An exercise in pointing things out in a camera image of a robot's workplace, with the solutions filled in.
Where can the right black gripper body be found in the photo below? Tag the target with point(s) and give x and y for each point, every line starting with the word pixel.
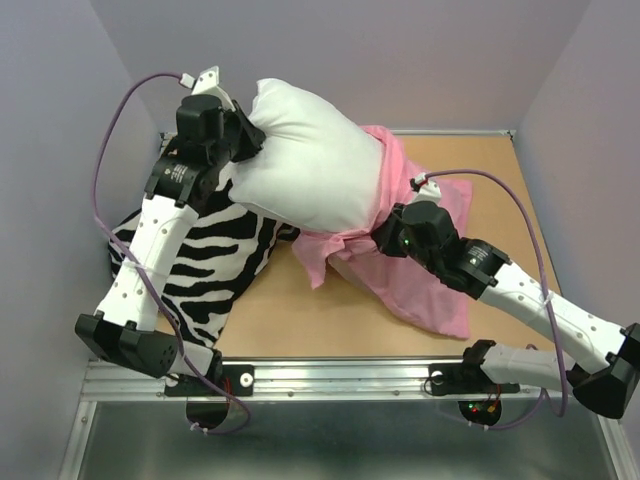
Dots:
pixel 398 242

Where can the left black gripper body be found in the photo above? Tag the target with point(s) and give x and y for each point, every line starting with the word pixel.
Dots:
pixel 224 147

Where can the plain pink pillow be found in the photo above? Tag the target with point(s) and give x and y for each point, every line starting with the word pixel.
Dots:
pixel 406 289

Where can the white pillow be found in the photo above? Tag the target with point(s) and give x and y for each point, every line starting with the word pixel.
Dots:
pixel 317 170

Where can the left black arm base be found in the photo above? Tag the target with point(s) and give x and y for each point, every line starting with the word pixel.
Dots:
pixel 236 379

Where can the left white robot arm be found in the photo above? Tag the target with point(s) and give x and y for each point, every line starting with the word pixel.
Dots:
pixel 122 330

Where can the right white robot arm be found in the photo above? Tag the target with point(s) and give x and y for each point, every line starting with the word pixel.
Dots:
pixel 596 360

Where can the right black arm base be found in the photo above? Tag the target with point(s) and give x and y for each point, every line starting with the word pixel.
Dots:
pixel 456 378

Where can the zebra striped pillow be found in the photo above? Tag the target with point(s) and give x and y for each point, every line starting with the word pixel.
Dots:
pixel 219 259

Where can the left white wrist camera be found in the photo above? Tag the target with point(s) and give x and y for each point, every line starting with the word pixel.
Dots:
pixel 207 83

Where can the aluminium frame rail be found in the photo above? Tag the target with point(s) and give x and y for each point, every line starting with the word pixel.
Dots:
pixel 282 380

